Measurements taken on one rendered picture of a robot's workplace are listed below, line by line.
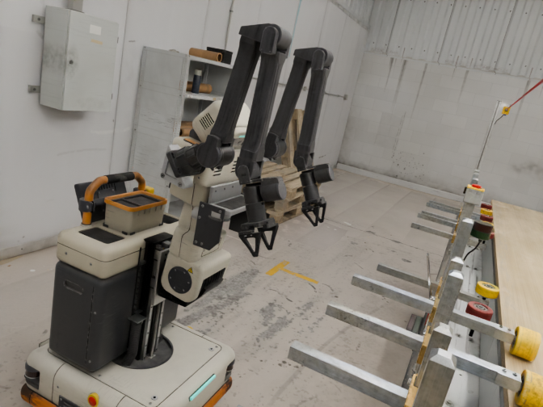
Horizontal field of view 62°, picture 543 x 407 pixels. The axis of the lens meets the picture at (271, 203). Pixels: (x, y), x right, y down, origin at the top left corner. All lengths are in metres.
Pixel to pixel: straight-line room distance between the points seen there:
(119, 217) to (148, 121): 2.11
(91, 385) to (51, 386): 0.19
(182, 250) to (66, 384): 0.69
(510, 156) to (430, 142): 1.42
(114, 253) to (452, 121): 8.18
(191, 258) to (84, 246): 0.38
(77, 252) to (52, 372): 0.51
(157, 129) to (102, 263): 2.23
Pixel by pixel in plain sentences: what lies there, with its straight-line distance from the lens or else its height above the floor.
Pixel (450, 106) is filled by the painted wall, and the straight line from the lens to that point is 9.32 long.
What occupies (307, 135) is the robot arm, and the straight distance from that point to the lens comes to 1.69.
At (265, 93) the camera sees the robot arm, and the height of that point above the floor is 1.45.
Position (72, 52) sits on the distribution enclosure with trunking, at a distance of 3.14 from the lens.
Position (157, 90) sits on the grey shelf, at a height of 1.23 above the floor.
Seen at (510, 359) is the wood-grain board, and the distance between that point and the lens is 1.42.
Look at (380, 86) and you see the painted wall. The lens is 9.53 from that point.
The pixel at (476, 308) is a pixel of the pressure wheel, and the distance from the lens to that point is 1.66.
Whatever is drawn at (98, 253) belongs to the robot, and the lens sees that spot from 1.69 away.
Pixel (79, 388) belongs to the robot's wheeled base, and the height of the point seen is 0.26.
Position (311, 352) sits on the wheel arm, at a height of 0.96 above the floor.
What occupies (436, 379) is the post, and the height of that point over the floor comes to 1.14.
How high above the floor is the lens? 1.48
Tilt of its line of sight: 15 degrees down
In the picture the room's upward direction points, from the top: 12 degrees clockwise
